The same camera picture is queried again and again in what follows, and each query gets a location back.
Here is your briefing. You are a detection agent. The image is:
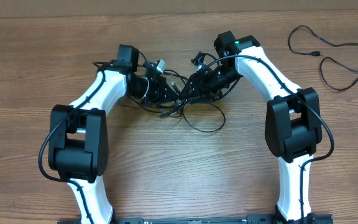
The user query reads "black cables bundle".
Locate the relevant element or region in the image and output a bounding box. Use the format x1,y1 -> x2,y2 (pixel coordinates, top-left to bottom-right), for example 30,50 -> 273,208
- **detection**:
116,70 -> 227,134

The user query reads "separated black usb cable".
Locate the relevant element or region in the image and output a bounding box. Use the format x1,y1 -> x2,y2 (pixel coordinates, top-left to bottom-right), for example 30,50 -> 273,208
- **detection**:
287,25 -> 358,92

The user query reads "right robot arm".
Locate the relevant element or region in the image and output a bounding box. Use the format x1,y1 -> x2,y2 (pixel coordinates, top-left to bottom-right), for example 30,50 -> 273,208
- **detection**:
179,31 -> 331,223

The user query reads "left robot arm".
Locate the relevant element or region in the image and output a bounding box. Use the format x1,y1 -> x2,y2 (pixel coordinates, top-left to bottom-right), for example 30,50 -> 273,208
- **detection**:
40,44 -> 175,223

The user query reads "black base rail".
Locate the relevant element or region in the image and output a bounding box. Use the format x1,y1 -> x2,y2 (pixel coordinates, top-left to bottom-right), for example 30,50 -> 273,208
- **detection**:
57,213 -> 334,224

